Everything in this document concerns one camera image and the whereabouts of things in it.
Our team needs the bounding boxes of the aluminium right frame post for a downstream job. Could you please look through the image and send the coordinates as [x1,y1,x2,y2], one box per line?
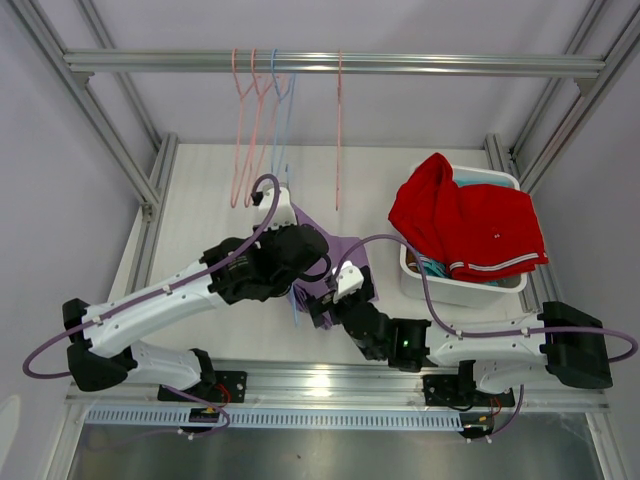
[484,1,639,195]

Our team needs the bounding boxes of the grey slotted cable duct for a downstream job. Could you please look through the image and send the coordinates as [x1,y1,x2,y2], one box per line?
[85,406,463,432]

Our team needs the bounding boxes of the aluminium frame post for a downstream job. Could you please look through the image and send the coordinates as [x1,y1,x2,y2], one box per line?
[484,1,639,195]
[5,1,179,218]

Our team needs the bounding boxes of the red trousers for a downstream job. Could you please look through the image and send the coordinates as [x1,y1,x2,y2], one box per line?
[388,153,549,283]

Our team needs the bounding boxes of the aluminium hanging rail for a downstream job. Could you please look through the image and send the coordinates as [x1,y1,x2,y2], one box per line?
[63,49,606,79]

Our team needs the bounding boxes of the blue hanger of teal trousers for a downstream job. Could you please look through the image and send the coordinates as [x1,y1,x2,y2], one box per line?
[270,49,297,177]

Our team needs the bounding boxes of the teal trousers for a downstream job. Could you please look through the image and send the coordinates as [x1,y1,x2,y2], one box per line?
[414,167,521,291]

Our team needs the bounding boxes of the blue hanger of lilac trousers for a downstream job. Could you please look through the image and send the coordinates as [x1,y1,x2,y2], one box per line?
[285,163,299,328]

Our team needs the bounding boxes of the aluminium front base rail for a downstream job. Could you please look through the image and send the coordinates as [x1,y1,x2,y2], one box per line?
[64,355,611,414]

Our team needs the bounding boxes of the aluminium left frame post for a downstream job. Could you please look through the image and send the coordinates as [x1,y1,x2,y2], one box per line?
[5,1,179,218]

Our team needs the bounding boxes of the brown trousers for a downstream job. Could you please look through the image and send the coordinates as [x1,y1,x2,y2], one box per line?
[405,248,422,275]

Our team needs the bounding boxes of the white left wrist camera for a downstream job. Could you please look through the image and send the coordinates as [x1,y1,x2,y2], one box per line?
[252,185,298,231]

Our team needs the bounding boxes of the pink hanger of red trousers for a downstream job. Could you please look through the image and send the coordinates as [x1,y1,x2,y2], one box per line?
[335,49,343,212]

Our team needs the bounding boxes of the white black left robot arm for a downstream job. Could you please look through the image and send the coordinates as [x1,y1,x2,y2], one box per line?
[63,225,329,402]

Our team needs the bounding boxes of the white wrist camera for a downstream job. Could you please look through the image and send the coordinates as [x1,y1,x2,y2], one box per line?
[332,261,364,304]
[252,185,298,231]

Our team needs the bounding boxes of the lilac trousers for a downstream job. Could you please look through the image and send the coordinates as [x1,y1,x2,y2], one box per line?
[290,204,378,330]

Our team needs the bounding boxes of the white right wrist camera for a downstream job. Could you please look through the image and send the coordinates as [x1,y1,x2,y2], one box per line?
[332,261,364,304]

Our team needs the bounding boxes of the pink hanger of brown trousers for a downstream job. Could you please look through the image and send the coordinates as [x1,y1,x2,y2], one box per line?
[239,50,276,207]

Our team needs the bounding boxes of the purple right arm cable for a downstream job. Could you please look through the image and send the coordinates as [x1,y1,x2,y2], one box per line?
[333,234,640,365]

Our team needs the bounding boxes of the pink hanger of yellow trousers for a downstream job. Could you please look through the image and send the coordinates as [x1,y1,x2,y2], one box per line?
[230,48,256,208]

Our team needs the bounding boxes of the white plastic basket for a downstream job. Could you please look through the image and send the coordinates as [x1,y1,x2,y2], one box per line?
[398,162,529,307]

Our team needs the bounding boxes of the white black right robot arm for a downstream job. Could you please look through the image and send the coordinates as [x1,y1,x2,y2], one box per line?
[305,266,613,405]

